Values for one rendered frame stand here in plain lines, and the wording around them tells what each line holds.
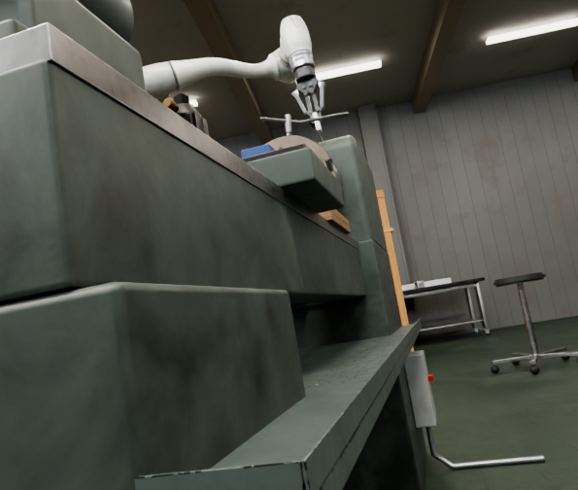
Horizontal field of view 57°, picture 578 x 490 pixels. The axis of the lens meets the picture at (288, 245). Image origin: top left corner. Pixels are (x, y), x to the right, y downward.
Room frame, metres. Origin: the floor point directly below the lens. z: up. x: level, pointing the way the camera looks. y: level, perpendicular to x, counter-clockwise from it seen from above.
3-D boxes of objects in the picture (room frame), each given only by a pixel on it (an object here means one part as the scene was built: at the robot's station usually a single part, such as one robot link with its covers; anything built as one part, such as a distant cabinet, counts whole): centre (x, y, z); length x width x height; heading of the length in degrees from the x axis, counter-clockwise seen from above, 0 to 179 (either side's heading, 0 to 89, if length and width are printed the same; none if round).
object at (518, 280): (4.12, -1.67, 0.35); 0.65 x 0.62 x 0.69; 170
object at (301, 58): (1.83, -0.16, 1.55); 0.09 x 0.09 x 0.06
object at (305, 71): (1.83, -0.16, 1.48); 0.08 x 0.07 x 0.09; 76
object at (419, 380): (2.07, -0.58, 0.22); 0.42 x 0.18 x 0.44; 76
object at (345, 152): (2.13, -0.12, 1.06); 0.59 x 0.48 x 0.39; 166
